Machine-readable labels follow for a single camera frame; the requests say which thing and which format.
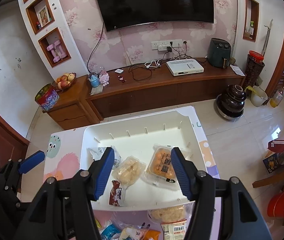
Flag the orange cookies clear tray pack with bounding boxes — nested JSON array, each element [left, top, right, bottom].
[[141, 144, 179, 191]]

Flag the silver white snack bag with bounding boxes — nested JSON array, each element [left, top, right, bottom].
[[87, 146, 122, 170]]

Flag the pale rice cracker pack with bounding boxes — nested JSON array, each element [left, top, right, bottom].
[[112, 156, 146, 187]]

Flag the dark red snack packet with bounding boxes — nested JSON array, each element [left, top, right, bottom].
[[109, 180, 127, 207]]

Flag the large rice cake pack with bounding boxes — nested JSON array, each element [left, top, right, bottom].
[[148, 203, 193, 224]]

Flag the blue snack packet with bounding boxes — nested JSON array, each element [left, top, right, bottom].
[[100, 223, 121, 240]]

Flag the blueberry cake packet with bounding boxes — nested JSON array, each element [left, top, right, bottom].
[[119, 226, 148, 240]]

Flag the red white biscuit packet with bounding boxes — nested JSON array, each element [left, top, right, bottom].
[[161, 219, 187, 240]]

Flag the orange white wafer packet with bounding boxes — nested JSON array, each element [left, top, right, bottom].
[[143, 230, 161, 240]]

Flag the white plastic storage bin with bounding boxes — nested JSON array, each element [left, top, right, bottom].
[[80, 106, 206, 211]]

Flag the red round tin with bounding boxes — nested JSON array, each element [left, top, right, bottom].
[[35, 83, 60, 112]]

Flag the wooden tv cabinet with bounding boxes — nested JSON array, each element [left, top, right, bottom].
[[48, 62, 245, 129]]

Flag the fruit basket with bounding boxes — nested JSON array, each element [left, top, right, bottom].
[[52, 73, 76, 91]]

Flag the blue snow globe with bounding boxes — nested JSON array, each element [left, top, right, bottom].
[[88, 72, 100, 88]]

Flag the blue yellow box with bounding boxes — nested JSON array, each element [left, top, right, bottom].
[[262, 151, 284, 174]]

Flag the white set-top box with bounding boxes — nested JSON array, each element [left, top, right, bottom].
[[166, 59, 204, 76]]

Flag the pink plush toy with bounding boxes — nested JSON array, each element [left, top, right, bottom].
[[99, 70, 109, 87]]

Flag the white plastic bucket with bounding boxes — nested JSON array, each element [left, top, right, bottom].
[[245, 86, 268, 107]]

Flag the dark green air fryer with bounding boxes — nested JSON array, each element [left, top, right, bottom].
[[207, 38, 231, 69]]

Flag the pink dumbbells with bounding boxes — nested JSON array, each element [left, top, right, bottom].
[[47, 40, 68, 63]]

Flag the yellow liquid bottle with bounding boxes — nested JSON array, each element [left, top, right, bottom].
[[270, 87, 284, 108]]

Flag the tall dark woven basket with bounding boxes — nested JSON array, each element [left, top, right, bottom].
[[242, 50, 265, 89]]

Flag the framed picture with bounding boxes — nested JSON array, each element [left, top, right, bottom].
[[38, 5, 51, 27]]

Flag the black wall television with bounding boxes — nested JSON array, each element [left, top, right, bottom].
[[97, 0, 214, 31]]

